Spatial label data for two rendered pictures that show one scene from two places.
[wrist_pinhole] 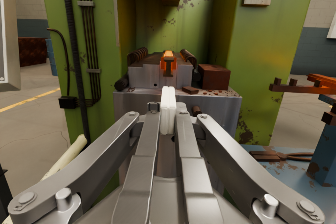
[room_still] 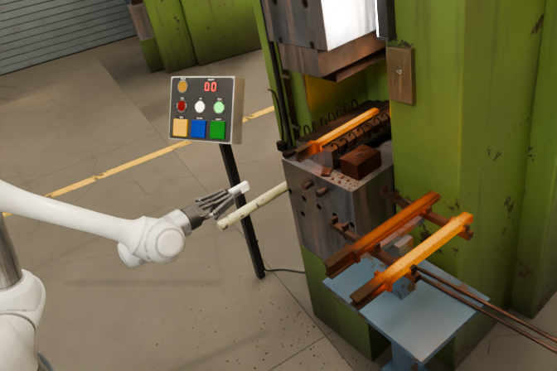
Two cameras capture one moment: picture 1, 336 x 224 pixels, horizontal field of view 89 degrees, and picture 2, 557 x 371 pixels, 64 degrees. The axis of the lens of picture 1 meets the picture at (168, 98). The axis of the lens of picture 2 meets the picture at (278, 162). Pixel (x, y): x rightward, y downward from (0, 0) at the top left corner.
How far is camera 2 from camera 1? 1.38 m
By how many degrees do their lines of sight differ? 53
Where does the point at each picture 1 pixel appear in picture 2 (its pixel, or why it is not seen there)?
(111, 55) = (305, 117)
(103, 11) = (297, 81)
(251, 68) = (414, 161)
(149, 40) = (379, 79)
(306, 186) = not seen: hidden behind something
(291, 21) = (444, 122)
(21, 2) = not seen: outside the picture
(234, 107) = (348, 198)
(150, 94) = (299, 167)
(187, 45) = not seen: hidden behind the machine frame
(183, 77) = (327, 159)
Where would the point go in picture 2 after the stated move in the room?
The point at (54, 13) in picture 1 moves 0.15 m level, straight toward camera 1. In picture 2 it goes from (271, 77) to (258, 91)
